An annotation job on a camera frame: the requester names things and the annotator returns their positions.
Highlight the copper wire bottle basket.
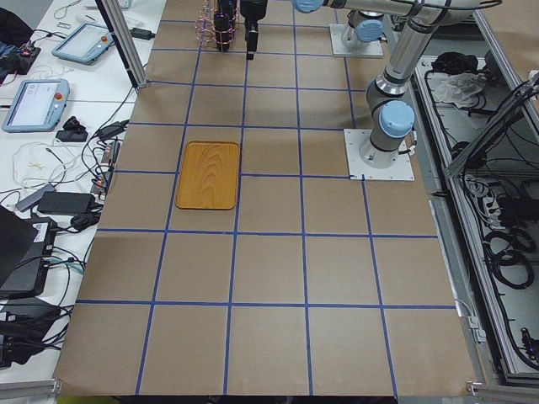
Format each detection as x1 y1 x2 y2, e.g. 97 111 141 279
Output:
195 0 238 51

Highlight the black power adapter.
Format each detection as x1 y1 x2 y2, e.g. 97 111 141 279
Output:
130 28 156 40

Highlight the near teach pendant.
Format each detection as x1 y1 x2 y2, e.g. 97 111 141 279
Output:
2 78 70 133

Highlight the teach pendant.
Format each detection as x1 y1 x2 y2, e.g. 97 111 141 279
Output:
2 78 70 133
51 23 115 66

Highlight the aluminium frame post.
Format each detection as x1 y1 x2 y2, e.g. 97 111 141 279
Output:
95 0 147 90

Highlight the dark wine bottle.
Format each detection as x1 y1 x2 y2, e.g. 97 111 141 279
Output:
217 0 237 26
213 12 233 52

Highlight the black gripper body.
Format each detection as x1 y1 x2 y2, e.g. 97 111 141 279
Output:
240 0 268 29

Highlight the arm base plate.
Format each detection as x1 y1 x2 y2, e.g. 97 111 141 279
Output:
329 20 383 58
344 129 414 182

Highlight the far teach pendant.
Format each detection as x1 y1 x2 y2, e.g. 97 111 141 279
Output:
51 23 115 66

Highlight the wooden tray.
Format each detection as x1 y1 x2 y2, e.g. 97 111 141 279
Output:
175 141 240 210

